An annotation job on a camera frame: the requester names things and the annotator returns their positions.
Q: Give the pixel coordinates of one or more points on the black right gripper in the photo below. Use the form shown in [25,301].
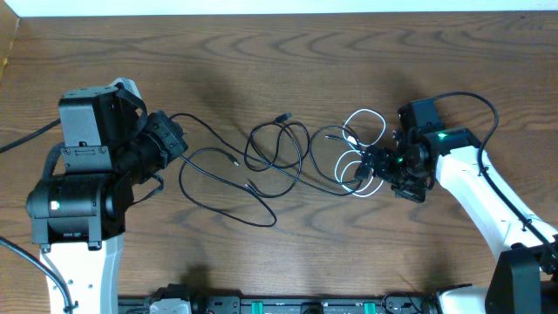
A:
[384,155]

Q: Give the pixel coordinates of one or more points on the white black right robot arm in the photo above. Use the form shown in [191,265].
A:
[523,245]

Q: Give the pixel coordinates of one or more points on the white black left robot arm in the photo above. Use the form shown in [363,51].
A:
[78,207]

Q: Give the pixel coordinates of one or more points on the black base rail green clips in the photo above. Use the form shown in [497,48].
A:
[393,303]

